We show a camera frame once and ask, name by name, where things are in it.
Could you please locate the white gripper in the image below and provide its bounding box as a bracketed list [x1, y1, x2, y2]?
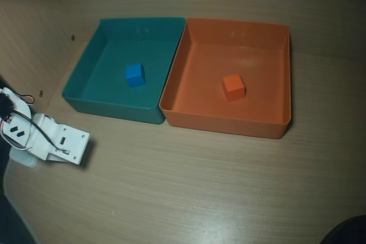
[30, 113, 63, 161]

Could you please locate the blue cube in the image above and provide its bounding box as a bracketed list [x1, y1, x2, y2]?
[125, 62, 146, 88]

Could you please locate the orange cube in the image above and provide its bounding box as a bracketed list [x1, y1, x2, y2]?
[222, 73, 246, 102]

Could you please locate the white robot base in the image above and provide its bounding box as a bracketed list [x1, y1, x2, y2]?
[9, 146, 40, 169]

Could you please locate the teal plastic box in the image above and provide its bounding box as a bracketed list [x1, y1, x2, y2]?
[61, 17, 186, 125]

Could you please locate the orange plastic box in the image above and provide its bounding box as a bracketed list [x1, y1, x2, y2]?
[158, 17, 292, 141]

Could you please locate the black round object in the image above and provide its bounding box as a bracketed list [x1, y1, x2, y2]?
[323, 214, 366, 244]

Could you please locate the white red servo wire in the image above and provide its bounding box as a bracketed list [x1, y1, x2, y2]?
[0, 117, 34, 151]

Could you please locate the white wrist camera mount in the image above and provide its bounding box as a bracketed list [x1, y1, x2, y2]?
[47, 123, 91, 166]

